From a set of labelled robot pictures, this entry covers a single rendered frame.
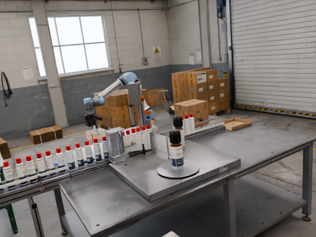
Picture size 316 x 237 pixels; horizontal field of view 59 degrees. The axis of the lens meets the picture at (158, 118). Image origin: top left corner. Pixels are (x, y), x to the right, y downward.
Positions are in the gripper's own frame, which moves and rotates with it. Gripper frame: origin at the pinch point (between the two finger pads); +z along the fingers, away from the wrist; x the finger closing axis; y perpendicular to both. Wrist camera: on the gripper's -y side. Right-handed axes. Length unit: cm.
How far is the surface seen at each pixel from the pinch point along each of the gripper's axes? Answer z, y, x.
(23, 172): 1, 76, 43
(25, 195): 18, 78, 45
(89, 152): 0, 26, 47
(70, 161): 4, 42, 46
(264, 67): 4, -473, -133
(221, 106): 88, -400, -207
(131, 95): -37, -22, 45
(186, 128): 6, -73, 53
